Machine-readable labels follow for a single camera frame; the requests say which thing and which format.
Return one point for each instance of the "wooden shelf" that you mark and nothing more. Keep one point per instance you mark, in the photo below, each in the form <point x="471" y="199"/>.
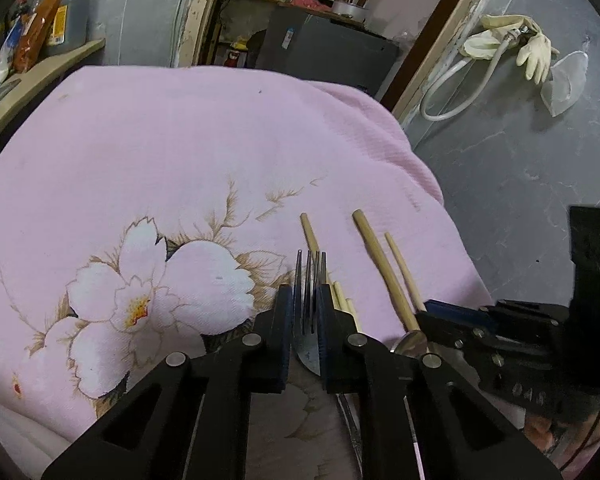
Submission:
<point x="35" y="77"/>

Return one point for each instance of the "metal fork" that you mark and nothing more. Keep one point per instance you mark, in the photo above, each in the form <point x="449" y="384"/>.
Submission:
<point x="307" y="345"/>

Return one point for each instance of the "white and blue packet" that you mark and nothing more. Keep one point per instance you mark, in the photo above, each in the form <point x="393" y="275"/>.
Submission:
<point x="7" y="55"/>

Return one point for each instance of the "cream rubber glove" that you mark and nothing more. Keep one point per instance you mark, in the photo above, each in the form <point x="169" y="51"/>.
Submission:
<point x="485" y="40"/>
<point x="537" y="57"/>

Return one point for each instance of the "orange snack packet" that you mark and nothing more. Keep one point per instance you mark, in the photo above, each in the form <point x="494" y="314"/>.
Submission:
<point x="37" y="35"/>

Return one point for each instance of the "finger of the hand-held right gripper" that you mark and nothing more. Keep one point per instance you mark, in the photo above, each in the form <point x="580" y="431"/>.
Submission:
<point x="452" y="310"/>
<point x="450" y="332"/>

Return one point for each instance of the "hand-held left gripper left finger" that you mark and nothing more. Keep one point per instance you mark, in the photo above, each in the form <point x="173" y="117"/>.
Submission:
<point x="284" y="340"/>

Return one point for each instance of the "wooden chopstick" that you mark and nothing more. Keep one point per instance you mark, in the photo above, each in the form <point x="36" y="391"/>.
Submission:
<point x="405" y="272"/>
<point x="312" y="242"/>

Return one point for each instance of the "pink floral blanket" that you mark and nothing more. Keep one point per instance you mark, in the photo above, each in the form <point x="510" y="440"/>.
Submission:
<point x="180" y="160"/>

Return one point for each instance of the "grey cabinet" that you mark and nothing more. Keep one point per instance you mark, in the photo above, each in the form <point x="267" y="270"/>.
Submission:
<point x="325" y="50"/>

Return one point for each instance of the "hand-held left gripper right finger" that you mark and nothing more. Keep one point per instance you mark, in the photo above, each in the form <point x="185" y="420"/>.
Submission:
<point x="325" y="340"/>

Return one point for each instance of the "metal pot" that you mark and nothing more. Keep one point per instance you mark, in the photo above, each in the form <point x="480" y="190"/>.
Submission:
<point x="350" y="10"/>

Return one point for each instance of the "person's right hand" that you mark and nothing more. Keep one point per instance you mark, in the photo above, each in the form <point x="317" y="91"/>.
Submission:
<point x="537" y="432"/>

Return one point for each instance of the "clear plastic bag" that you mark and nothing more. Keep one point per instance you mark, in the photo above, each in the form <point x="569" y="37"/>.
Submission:
<point x="565" y="80"/>

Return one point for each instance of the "red cloth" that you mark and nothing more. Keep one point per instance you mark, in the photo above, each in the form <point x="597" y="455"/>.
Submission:
<point x="310" y="0"/>

